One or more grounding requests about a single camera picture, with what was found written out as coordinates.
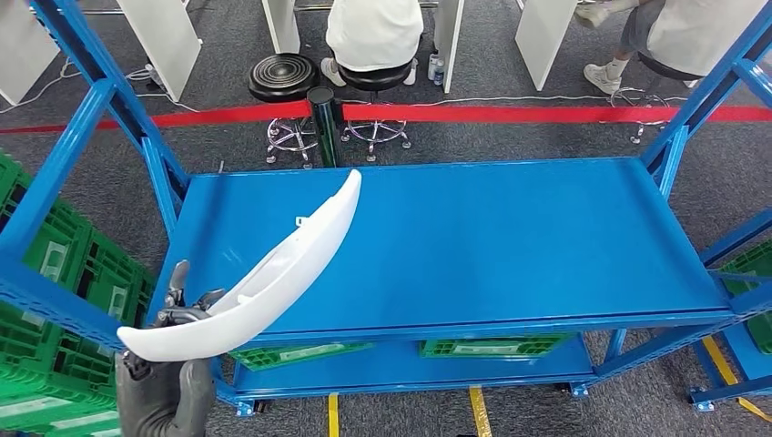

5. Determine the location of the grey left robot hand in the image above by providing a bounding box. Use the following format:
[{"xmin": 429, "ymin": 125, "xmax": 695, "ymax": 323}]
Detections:
[{"xmin": 114, "ymin": 260, "xmax": 228, "ymax": 437}]

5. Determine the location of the white curved plastic part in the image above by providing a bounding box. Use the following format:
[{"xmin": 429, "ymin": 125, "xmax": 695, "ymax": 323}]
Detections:
[{"xmin": 116, "ymin": 168, "xmax": 363, "ymax": 363}]

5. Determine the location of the blue metal shelf rack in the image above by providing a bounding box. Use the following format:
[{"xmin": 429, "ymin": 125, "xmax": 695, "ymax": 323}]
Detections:
[
  {"xmin": 689, "ymin": 325, "xmax": 772, "ymax": 414},
  {"xmin": 0, "ymin": 0, "xmax": 772, "ymax": 419}
]

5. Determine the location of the yellow floor tape square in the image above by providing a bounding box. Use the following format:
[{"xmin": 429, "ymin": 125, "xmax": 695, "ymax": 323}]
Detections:
[{"xmin": 327, "ymin": 385, "xmax": 493, "ymax": 437}]

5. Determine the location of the black round stool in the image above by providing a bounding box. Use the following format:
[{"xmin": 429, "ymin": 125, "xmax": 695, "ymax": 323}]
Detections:
[
  {"xmin": 248, "ymin": 53, "xmax": 322, "ymax": 171},
  {"xmin": 337, "ymin": 60, "xmax": 414, "ymax": 164},
  {"xmin": 609, "ymin": 53, "xmax": 704, "ymax": 145}
]

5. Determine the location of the white desk panel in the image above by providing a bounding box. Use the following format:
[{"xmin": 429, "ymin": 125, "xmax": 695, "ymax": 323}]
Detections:
[
  {"xmin": 432, "ymin": 0, "xmax": 465, "ymax": 95},
  {"xmin": 0, "ymin": 0, "xmax": 62, "ymax": 107},
  {"xmin": 114, "ymin": 0, "xmax": 203, "ymax": 104},
  {"xmin": 513, "ymin": 0, "xmax": 579, "ymax": 93},
  {"xmin": 260, "ymin": 0, "xmax": 301, "ymax": 56}
]

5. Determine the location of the person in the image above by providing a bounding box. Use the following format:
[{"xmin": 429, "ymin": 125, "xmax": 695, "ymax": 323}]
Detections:
[
  {"xmin": 573, "ymin": 0, "xmax": 770, "ymax": 97},
  {"xmin": 320, "ymin": 0, "xmax": 425, "ymax": 87}
]

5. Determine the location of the yellow floor tape line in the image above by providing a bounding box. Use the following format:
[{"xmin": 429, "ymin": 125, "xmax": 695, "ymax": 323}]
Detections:
[{"xmin": 701, "ymin": 335, "xmax": 772, "ymax": 424}]

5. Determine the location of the black stanchion post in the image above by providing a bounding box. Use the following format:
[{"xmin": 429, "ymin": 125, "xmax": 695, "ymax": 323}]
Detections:
[{"xmin": 306, "ymin": 86, "xmax": 342, "ymax": 168}]

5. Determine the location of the white floor cable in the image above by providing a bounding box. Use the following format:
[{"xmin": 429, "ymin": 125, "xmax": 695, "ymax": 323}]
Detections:
[{"xmin": 0, "ymin": 56, "xmax": 200, "ymax": 115}]

